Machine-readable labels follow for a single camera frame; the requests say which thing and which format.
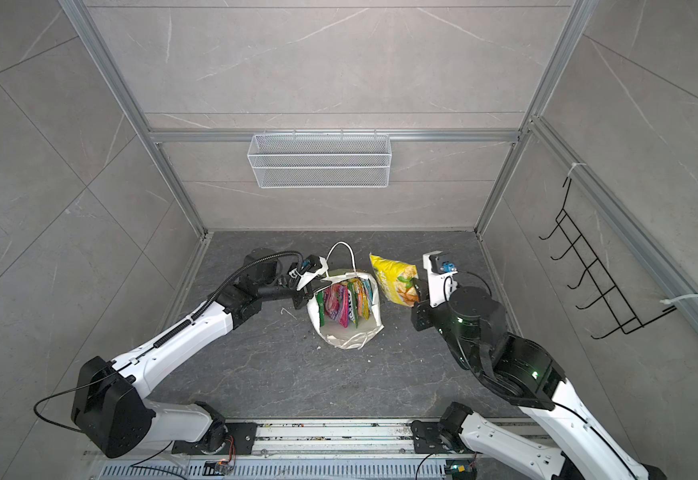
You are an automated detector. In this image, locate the yellow chips snack bag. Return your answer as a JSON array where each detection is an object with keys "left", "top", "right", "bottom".
[{"left": 369, "top": 254, "right": 419, "bottom": 307}]

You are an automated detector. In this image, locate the white floral paper bag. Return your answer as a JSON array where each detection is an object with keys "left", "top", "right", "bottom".
[{"left": 307, "top": 241, "right": 384, "bottom": 350}]

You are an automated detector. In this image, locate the green white snack bag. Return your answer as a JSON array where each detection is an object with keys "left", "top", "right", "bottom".
[{"left": 315, "top": 290, "right": 329, "bottom": 327}]

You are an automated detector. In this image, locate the pink purple snack packet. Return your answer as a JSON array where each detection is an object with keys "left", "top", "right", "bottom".
[{"left": 325, "top": 283, "right": 351, "bottom": 328}]

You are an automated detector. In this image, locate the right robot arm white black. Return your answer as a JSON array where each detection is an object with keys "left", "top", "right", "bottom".
[{"left": 412, "top": 275, "right": 666, "bottom": 479}]

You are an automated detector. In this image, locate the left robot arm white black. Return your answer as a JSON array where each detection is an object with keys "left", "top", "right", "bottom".
[{"left": 71, "top": 249, "right": 328, "bottom": 459}]

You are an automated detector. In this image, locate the orange yellow snack packet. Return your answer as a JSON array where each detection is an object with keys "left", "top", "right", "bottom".
[{"left": 348, "top": 278, "right": 372, "bottom": 328}]

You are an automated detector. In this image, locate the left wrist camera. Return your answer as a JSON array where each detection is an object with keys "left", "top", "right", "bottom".
[{"left": 296, "top": 255, "right": 328, "bottom": 291}]

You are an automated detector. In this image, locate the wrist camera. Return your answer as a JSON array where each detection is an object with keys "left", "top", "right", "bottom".
[
  {"left": 422, "top": 251, "right": 458, "bottom": 307},
  {"left": 296, "top": 255, "right": 328, "bottom": 291}
]

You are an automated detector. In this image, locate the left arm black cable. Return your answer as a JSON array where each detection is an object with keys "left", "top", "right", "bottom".
[{"left": 189, "top": 250, "right": 305, "bottom": 322}]

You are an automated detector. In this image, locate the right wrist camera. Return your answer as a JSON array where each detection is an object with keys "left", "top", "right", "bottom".
[{"left": 422, "top": 251, "right": 458, "bottom": 307}]

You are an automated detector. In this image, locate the white wire mesh basket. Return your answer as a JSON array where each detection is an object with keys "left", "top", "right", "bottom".
[{"left": 247, "top": 133, "right": 392, "bottom": 189}]

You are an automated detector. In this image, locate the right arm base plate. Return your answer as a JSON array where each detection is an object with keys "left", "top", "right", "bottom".
[{"left": 410, "top": 420, "right": 463, "bottom": 454}]

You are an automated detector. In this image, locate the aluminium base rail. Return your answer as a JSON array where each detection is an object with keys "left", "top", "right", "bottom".
[{"left": 84, "top": 418, "right": 584, "bottom": 480}]

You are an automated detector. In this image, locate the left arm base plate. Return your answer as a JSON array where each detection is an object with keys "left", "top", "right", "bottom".
[{"left": 171, "top": 422, "right": 258, "bottom": 456}]

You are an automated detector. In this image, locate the black wire hook rack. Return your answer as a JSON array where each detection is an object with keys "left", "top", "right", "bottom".
[{"left": 538, "top": 178, "right": 678, "bottom": 340}]

